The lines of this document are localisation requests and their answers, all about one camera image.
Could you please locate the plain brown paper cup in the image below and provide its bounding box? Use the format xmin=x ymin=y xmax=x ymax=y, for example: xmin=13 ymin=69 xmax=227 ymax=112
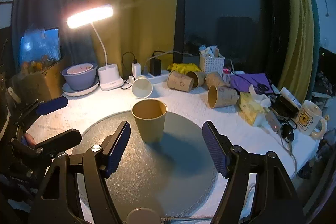
xmin=131 ymin=99 xmax=167 ymax=143

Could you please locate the white paper cup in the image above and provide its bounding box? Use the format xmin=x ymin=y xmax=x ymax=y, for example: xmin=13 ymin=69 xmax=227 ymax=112
xmin=131 ymin=75 xmax=153 ymax=99

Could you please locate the printed brown cup front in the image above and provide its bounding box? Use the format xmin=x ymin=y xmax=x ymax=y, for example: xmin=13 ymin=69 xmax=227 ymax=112
xmin=207 ymin=86 xmax=238 ymax=108

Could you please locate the printed brown cup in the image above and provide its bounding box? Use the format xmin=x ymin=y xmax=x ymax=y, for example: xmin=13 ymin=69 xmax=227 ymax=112
xmin=207 ymin=86 xmax=238 ymax=108
xmin=205 ymin=72 xmax=230 ymax=88
xmin=167 ymin=71 xmax=194 ymax=92

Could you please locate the printed brown cup left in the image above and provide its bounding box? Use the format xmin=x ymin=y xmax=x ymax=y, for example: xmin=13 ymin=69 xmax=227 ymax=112
xmin=167 ymin=71 xmax=194 ymax=92

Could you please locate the printed brown cup right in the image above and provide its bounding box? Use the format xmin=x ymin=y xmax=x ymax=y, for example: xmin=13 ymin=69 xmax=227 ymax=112
xmin=205 ymin=72 xmax=230 ymax=88

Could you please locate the white lace tablecloth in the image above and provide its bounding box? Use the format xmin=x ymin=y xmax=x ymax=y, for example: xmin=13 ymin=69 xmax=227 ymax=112
xmin=26 ymin=76 xmax=321 ymax=224

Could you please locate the white plate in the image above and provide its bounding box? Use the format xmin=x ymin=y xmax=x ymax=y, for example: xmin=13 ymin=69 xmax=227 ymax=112
xmin=62 ymin=77 xmax=100 ymax=97

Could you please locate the purple bowl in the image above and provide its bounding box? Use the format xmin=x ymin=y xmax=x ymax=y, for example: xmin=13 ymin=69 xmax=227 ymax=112
xmin=61 ymin=63 xmax=97 ymax=91

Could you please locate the winnie pooh mug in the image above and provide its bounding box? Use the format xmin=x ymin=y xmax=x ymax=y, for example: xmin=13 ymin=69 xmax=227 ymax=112
xmin=295 ymin=100 xmax=327 ymax=140

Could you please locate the yellow tissue box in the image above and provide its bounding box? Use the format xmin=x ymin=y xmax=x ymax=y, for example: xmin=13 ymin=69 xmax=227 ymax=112
xmin=238 ymin=84 xmax=271 ymax=127

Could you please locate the white phone charger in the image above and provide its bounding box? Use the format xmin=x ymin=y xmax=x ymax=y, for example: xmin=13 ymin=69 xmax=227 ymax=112
xmin=131 ymin=62 xmax=141 ymax=79

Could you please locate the round grey mat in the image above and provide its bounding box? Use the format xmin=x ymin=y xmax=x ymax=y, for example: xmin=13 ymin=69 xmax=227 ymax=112
xmin=72 ymin=111 xmax=217 ymax=221

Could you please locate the black power adapter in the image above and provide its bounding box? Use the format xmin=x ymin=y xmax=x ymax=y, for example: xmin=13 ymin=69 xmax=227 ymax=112
xmin=149 ymin=58 xmax=162 ymax=76

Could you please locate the white power strip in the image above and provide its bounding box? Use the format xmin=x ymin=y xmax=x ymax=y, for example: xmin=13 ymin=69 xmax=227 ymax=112
xmin=129 ymin=70 xmax=169 ymax=84

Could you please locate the purple cloth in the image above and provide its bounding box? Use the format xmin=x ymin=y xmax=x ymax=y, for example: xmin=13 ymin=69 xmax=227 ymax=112
xmin=230 ymin=73 xmax=273 ymax=94

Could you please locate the white plastic basket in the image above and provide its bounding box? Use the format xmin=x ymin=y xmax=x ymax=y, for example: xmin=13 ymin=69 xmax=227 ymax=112
xmin=199 ymin=54 xmax=225 ymax=76

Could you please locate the yellow curtain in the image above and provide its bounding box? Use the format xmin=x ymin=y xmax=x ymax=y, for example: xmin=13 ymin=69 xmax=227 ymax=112
xmin=89 ymin=0 xmax=177 ymax=77

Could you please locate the black cable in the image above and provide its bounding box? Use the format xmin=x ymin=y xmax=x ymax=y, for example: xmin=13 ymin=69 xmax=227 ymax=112
xmin=121 ymin=51 xmax=138 ymax=90

